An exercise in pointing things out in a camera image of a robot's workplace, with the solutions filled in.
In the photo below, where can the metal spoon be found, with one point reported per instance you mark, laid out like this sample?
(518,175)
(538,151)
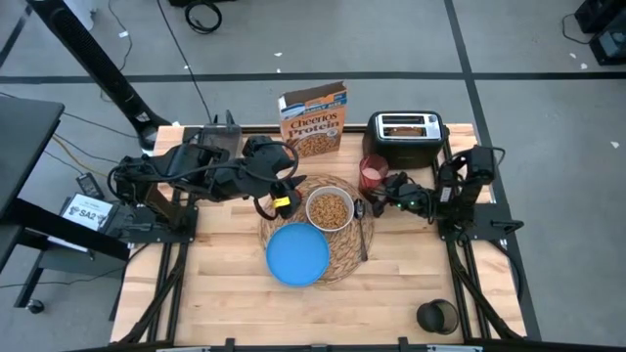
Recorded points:
(359,207)

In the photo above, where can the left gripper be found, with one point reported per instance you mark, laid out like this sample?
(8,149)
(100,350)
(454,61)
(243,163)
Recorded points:
(266,161)

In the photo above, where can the black mesh cup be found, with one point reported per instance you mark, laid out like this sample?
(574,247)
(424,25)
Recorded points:
(436,318)

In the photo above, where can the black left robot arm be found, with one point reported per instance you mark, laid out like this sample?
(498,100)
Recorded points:
(195,171)

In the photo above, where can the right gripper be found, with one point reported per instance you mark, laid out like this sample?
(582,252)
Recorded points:
(411,195)

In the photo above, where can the pink faceted drinking glass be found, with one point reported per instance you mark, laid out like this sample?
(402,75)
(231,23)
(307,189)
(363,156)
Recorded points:
(371,168)

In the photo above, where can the black equipment case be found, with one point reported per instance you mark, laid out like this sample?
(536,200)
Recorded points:
(611,46)
(601,12)

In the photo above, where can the brown cereal pile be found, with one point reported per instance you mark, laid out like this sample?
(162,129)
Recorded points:
(329,211)

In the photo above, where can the round woven straw placemat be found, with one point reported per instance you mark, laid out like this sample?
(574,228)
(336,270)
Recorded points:
(344,259)

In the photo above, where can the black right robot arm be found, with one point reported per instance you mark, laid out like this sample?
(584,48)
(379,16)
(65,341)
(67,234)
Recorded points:
(469,186)

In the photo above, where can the Cinnamon Cheerios Protein cereal box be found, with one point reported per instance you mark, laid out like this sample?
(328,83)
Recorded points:
(313,127)

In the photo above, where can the black power adapter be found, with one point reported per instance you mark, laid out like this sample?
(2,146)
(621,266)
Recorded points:
(90,186)

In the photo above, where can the black two-slot toaster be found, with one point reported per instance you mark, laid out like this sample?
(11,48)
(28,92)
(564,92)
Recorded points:
(415,151)

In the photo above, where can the black side desk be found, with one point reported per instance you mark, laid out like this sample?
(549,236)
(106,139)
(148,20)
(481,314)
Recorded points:
(24,137)

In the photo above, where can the white ceramic bowl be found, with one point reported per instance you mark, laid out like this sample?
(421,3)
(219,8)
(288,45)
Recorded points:
(330,189)

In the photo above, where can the grey storage bin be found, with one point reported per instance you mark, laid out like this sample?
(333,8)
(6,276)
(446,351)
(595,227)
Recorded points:
(222,134)

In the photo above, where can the white SA2 label card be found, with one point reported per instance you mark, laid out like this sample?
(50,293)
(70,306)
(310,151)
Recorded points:
(88,212)

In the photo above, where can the black table front rail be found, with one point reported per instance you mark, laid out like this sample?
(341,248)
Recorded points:
(313,348)

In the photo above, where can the black stand column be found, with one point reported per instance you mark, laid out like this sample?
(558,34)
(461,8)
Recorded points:
(98,63)

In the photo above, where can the blue round plate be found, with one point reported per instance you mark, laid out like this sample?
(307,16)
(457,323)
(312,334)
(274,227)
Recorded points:
(297,254)

